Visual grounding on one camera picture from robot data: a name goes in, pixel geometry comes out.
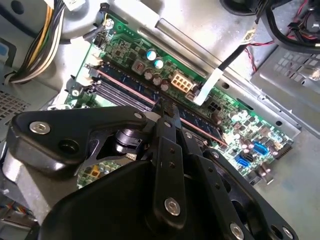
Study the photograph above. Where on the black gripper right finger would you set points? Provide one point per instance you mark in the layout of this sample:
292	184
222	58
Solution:
212	190

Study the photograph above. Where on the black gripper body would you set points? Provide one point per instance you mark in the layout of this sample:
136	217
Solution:
112	212

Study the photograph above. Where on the dark RAM stick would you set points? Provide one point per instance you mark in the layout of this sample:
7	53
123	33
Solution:
126	81

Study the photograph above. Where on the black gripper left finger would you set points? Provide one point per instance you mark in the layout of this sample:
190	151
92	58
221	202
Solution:
62	130

